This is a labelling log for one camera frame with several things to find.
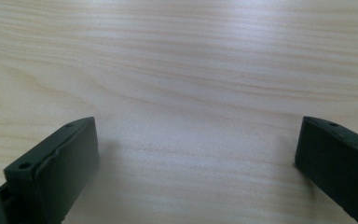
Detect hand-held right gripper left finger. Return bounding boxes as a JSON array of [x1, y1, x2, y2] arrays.
[[0, 116, 101, 224]]

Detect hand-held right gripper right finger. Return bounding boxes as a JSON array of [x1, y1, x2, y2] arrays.
[[294, 116, 358, 224]]

